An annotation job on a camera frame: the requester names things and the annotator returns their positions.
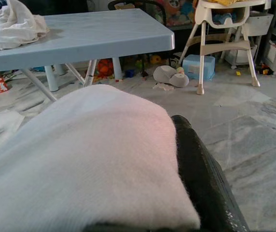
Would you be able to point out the white garment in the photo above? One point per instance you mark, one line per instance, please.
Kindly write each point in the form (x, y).
(92, 157)

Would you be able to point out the blue grey folding table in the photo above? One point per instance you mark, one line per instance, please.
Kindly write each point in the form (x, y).
(92, 36)

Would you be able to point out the white baby high chair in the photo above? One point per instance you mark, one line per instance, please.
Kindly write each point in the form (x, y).
(205, 14)

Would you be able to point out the white plastic drawer unit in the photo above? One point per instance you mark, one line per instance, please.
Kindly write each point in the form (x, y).
(258, 24)

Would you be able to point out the mustard quilted cushion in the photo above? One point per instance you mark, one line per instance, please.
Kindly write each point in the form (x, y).
(224, 2)

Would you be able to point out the light blue plastic box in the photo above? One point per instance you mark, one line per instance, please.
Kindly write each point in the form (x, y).
(191, 67)

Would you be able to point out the cream white cloth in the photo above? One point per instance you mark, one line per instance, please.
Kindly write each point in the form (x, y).
(12, 29)

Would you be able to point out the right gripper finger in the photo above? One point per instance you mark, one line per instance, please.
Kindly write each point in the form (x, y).
(205, 188)

